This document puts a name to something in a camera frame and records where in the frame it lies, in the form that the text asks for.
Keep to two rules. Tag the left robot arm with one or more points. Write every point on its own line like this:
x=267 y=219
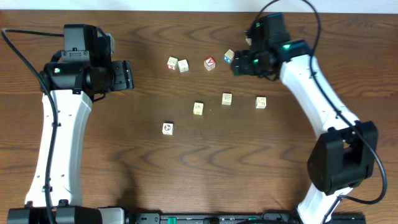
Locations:
x=76 y=77

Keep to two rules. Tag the blue X block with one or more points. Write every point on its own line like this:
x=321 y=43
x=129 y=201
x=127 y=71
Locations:
x=229 y=56

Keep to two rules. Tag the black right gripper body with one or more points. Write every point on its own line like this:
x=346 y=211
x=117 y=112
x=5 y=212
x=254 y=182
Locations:
x=252 y=64

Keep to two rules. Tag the yellow-edged wooden block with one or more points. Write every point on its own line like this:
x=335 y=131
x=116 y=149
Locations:
x=198 y=108

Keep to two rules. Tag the blue J block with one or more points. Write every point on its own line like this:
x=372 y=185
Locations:
x=183 y=65

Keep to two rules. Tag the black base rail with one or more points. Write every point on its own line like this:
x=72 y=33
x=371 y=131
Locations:
x=155 y=218

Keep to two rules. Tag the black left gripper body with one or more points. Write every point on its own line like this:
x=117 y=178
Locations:
x=127 y=74

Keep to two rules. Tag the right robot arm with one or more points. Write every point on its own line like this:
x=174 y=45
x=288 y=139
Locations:
x=343 y=155

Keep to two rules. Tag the red 3 block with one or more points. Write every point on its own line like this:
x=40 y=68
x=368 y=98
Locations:
x=172 y=63

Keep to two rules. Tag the wooden 8 block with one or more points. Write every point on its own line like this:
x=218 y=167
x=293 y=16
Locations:
x=261 y=102

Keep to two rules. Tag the soccer ball block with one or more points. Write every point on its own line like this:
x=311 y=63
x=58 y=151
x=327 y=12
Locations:
x=168 y=128

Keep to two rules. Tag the red A block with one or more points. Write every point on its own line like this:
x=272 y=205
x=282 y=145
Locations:
x=209 y=63

